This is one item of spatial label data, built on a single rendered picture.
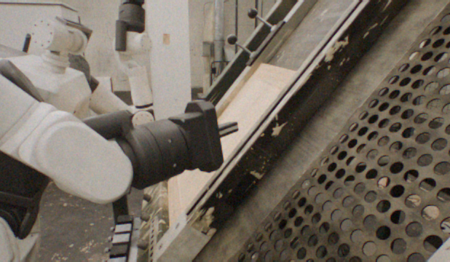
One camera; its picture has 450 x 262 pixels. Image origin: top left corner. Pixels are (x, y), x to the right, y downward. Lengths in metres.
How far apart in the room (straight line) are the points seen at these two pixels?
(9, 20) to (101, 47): 5.89
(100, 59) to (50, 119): 8.93
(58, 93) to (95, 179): 0.41
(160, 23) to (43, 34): 4.05
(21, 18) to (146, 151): 3.14
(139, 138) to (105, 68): 8.89
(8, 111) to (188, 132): 0.22
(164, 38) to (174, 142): 4.42
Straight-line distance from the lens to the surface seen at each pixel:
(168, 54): 4.83
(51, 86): 0.76
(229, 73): 1.36
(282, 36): 1.16
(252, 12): 1.19
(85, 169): 0.36
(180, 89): 4.90
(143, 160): 0.41
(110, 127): 0.42
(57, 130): 0.36
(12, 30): 3.51
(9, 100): 0.38
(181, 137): 0.44
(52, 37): 0.80
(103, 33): 9.26
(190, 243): 0.73
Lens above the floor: 1.41
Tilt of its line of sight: 18 degrees down
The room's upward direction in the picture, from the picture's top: straight up
